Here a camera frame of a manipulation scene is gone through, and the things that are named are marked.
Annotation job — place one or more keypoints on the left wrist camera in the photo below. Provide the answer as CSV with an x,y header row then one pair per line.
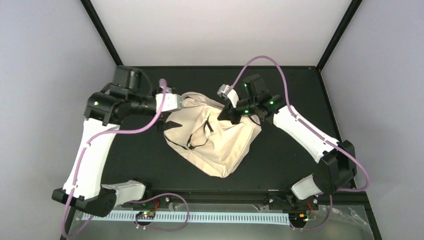
x,y
172,101

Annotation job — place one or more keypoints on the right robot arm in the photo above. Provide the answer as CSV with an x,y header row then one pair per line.
x,y
335,167

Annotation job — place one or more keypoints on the beige canvas backpack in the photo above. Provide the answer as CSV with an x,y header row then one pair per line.
x,y
215,147

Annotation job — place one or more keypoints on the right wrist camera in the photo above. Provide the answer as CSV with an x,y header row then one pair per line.
x,y
226,92

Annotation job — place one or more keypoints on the light blue slotted cable duct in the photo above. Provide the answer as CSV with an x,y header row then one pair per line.
x,y
201,217

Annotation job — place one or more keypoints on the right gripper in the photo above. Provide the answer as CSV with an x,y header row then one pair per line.
x,y
230,115

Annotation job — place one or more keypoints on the black frame rail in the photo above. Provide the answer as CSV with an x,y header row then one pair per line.
x,y
277,200

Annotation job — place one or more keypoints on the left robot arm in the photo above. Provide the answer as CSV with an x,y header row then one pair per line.
x,y
103,116

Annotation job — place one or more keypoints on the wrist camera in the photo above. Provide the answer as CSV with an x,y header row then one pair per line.
x,y
226,92
172,101

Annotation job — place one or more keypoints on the small circuit board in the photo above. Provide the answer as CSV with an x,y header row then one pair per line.
x,y
145,215

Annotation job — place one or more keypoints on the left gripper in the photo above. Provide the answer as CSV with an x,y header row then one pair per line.
x,y
163,125

